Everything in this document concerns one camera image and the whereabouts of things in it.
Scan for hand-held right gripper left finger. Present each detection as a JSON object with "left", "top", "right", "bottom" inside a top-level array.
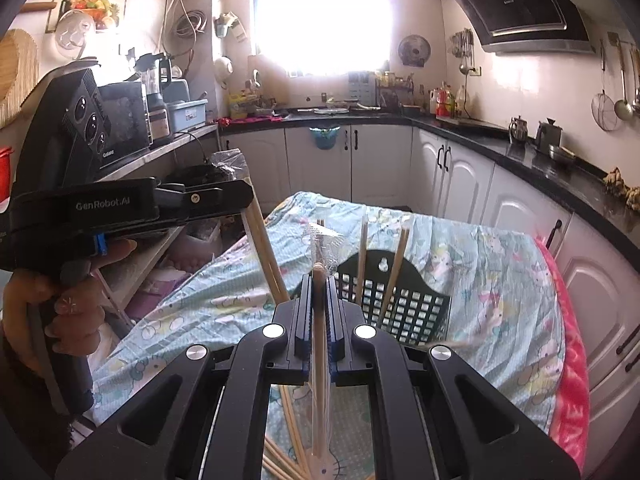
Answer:
[{"left": 55, "top": 272, "right": 316, "bottom": 480}]

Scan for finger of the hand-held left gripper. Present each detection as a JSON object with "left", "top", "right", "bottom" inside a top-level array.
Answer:
[
  {"left": 165, "top": 164, "right": 249, "bottom": 189},
  {"left": 155, "top": 179, "right": 254, "bottom": 222}
]

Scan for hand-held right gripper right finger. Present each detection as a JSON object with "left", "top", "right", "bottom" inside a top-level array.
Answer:
[{"left": 322, "top": 275, "right": 583, "bottom": 480}]

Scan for chopstick pair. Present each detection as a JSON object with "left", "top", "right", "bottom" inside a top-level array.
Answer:
[
  {"left": 240, "top": 199, "right": 292, "bottom": 306},
  {"left": 302, "top": 220, "right": 346, "bottom": 466},
  {"left": 354, "top": 217, "right": 370, "bottom": 308},
  {"left": 375, "top": 226, "right": 412, "bottom": 328}
]

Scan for green plastic utensil basket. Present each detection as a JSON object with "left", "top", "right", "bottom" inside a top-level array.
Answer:
[{"left": 295, "top": 249, "right": 453, "bottom": 348}]

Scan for person's left forearm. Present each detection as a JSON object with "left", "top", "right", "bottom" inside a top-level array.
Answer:
[{"left": 0, "top": 330, "right": 76, "bottom": 466}]

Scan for person's left hand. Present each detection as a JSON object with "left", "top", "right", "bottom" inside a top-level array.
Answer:
[{"left": 2, "top": 239, "right": 138, "bottom": 361}]

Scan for metal shelf rack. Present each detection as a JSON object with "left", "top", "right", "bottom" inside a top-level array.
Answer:
[{"left": 95, "top": 122, "right": 223, "bottom": 311}]

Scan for grey blue plastic bin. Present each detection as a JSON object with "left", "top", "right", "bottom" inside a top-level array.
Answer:
[{"left": 167, "top": 99, "right": 208, "bottom": 131}]

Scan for red counter cloth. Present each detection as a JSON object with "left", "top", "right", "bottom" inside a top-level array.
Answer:
[{"left": 217, "top": 115, "right": 283, "bottom": 126}]

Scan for red plastic container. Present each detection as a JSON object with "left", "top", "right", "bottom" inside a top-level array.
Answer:
[{"left": 0, "top": 147, "right": 13, "bottom": 201}]

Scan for black blender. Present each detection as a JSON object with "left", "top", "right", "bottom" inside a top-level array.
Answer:
[{"left": 135, "top": 52, "right": 173, "bottom": 143}]

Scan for black microwave oven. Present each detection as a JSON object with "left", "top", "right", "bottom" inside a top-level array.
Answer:
[{"left": 97, "top": 81, "right": 153, "bottom": 171}]

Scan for blue hanging cabinet bin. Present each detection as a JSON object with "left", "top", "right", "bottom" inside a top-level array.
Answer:
[{"left": 309, "top": 127, "right": 341, "bottom": 151}]

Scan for round bamboo board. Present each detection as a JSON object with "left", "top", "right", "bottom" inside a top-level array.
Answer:
[{"left": 0, "top": 29, "right": 40, "bottom": 128}]

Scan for blue cartoon printed tablecloth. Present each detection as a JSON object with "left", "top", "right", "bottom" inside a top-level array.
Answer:
[{"left": 92, "top": 191, "right": 568, "bottom": 480}]

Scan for white round plastic cover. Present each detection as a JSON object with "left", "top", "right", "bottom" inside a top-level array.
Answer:
[{"left": 54, "top": 10, "right": 96, "bottom": 56}]

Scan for grey slotted holder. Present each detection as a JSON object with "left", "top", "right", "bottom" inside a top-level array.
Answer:
[{"left": 347, "top": 71, "right": 376, "bottom": 103}]

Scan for kitchen window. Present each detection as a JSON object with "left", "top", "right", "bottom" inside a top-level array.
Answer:
[{"left": 252, "top": 0, "right": 393, "bottom": 78}]

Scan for black spice rack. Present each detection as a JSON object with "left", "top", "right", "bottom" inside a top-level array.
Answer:
[{"left": 375, "top": 72, "right": 416, "bottom": 111}]

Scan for red printed container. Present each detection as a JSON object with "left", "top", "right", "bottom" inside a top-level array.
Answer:
[{"left": 435, "top": 87, "right": 456, "bottom": 118}]

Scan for pink fleece blanket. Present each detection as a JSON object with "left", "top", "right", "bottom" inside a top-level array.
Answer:
[{"left": 532, "top": 235, "right": 591, "bottom": 471}]

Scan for black kitchen countertop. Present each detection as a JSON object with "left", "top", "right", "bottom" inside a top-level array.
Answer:
[{"left": 220, "top": 110, "right": 640, "bottom": 256}]

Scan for steel kettle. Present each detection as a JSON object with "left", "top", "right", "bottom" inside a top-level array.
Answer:
[{"left": 536, "top": 118, "right": 563, "bottom": 153}]

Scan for small hanging kitchen tools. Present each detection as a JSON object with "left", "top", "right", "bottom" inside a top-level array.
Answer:
[{"left": 451, "top": 29, "right": 476, "bottom": 75}]

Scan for ginger roots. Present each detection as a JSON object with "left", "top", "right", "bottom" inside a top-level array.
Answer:
[{"left": 604, "top": 167, "right": 640, "bottom": 206}]

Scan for black range hood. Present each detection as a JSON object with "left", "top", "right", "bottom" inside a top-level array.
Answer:
[{"left": 442, "top": 0, "right": 598, "bottom": 56}]

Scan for hanging steel ladle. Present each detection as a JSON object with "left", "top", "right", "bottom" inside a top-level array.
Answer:
[{"left": 614, "top": 40, "right": 636, "bottom": 121}]

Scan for coiled grey hose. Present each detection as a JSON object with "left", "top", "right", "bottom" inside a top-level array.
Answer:
[{"left": 174, "top": 9, "right": 208, "bottom": 38}]

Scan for fruit wall poster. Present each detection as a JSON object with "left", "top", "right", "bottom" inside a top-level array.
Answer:
[{"left": 45, "top": 0, "right": 126, "bottom": 36}]

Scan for small round wall fan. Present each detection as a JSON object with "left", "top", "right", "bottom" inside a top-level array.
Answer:
[{"left": 397, "top": 35, "right": 432, "bottom": 67}]

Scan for hanging wire strainer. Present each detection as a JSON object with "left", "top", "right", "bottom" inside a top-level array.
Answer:
[{"left": 591, "top": 40, "right": 617, "bottom": 132}]

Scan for wall utensil rail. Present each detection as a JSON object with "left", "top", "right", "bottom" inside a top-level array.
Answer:
[{"left": 607, "top": 31, "right": 640, "bottom": 53}]

